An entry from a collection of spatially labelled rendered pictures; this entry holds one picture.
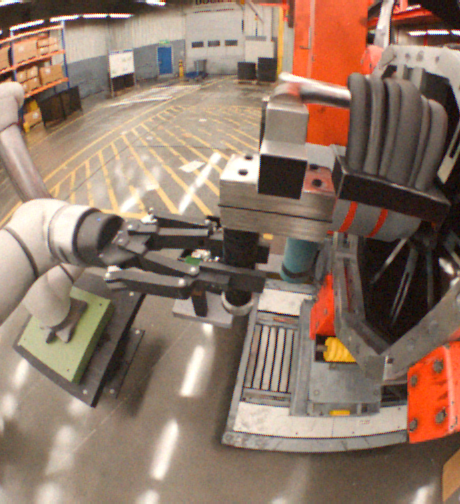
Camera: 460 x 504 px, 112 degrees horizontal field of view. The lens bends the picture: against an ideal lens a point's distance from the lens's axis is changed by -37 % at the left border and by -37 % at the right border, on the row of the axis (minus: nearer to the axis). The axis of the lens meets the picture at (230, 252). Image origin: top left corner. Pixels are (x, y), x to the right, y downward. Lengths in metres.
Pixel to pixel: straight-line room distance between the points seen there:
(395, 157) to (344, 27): 0.67
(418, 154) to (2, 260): 0.43
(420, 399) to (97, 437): 1.13
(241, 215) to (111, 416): 1.06
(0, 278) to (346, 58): 0.90
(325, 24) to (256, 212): 0.69
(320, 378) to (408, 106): 0.83
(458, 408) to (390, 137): 0.22
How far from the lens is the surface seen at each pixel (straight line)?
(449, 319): 0.24
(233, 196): 0.18
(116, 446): 1.15
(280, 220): 0.19
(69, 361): 0.89
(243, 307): 0.32
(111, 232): 0.32
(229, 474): 1.06
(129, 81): 10.95
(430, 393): 0.26
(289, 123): 0.16
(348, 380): 0.92
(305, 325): 1.03
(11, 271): 0.35
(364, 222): 0.36
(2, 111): 0.83
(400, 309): 0.51
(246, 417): 0.96
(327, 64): 0.79
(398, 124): 0.18
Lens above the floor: 1.04
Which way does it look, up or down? 47 degrees down
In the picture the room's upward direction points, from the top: straight up
